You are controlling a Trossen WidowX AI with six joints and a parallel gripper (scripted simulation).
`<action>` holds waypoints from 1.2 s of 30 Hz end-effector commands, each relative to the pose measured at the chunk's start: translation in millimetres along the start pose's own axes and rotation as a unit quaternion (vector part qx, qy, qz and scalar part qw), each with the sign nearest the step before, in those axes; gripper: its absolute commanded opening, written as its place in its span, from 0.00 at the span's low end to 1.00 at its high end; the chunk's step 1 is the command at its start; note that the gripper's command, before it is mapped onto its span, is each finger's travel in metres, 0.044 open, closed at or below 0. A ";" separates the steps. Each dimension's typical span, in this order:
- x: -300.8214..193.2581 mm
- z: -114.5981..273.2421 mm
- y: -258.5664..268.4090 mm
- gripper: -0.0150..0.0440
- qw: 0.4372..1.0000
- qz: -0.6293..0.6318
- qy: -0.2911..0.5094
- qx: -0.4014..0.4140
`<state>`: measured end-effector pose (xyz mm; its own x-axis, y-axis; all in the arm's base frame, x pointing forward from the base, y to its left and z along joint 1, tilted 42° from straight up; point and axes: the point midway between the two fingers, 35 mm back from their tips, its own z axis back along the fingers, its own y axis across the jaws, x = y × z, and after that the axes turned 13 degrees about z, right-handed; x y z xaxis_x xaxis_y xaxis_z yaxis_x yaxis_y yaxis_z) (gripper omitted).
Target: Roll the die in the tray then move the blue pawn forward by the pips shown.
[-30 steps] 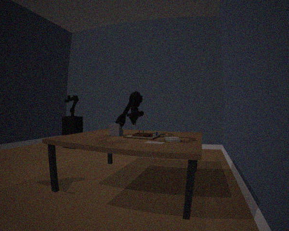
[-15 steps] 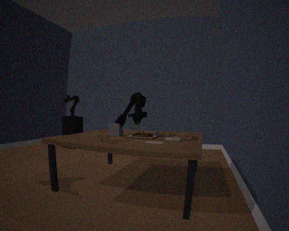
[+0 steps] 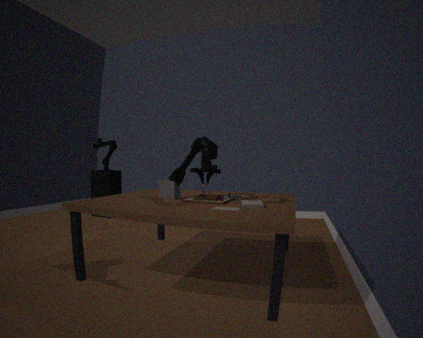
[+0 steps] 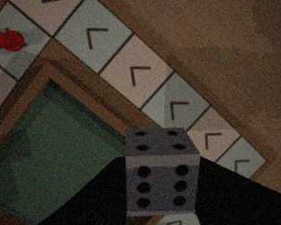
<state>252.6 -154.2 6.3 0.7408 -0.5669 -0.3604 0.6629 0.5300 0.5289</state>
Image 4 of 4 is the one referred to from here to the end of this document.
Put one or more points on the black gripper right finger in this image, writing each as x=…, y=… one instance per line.
x=227, y=198

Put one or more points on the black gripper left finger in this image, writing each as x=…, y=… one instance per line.
x=101, y=202

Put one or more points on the grey die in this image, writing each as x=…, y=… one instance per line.
x=162, y=169

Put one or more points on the red pawn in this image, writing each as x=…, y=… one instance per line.
x=11, y=41

